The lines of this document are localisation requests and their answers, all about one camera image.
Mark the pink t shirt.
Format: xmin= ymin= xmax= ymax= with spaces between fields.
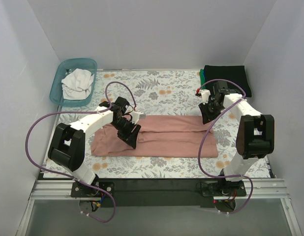
xmin=91 ymin=115 xmax=218 ymax=158

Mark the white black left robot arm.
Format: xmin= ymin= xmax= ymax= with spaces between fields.
xmin=48 ymin=97 xmax=144 ymax=186

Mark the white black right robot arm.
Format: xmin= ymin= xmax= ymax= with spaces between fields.
xmin=196 ymin=79 xmax=274 ymax=197

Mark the green folded t shirt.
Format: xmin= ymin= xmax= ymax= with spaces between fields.
xmin=199 ymin=69 xmax=206 ymax=85

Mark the black folded t shirt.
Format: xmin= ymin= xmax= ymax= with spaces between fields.
xmin=204 ymin=65 xmax=252 ymax=98

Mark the floral table mat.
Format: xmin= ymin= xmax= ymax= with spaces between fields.
xmin=56 ymin=70 xmax=239 ymax=178

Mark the white t shirt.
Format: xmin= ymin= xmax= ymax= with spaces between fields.
xmin=61 ymin=68 xmax=94 ymax=100

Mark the teal plastic basket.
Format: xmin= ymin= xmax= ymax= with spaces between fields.
xmin=50 ymin=58 xmax=97 ymax=107

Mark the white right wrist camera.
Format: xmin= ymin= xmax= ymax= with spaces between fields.
xmin=196 ymin=89 xmax=211 ymax=104

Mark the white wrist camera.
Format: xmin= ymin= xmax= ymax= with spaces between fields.
xmin=129 ymin=111 xmax=146 ymax=124
xmin=196 ymin=89 xmax=211 ymax=104

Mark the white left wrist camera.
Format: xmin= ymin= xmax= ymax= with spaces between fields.
xmin=129 ymin=111 xmax=146 ymax=124

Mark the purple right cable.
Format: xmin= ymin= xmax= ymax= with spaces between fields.
xmin=196 ymin=79 xmax=254 ymax=215

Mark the purple cable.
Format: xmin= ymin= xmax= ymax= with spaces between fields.
xmin=24 ymin=82 xmax=136 ymax=223
xmin=196 ymin=79 xmax=254 ymax=215

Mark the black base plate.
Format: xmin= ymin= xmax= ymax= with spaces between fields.
xmin=70 ymin=178 xmax=246 ymax=209

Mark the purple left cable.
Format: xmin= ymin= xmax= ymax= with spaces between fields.
xmin=24 ymin=82 xmax=136 ymax=223

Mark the aluminium frame rail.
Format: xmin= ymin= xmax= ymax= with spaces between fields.
xmin=17 ymin=178 xmax=301 ymax=236

